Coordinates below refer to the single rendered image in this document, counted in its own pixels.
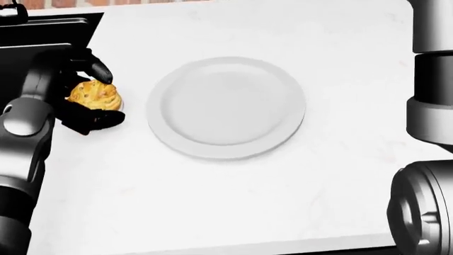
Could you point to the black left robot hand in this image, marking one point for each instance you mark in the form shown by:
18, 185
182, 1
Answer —
88, 120

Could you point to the golden swirled pastry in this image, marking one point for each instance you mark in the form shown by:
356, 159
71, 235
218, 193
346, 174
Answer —
97, 95

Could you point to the black stovetop appliance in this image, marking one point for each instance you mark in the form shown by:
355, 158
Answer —
42, 32

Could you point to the white round plate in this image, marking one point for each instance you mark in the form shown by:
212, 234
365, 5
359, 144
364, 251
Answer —
226, 107

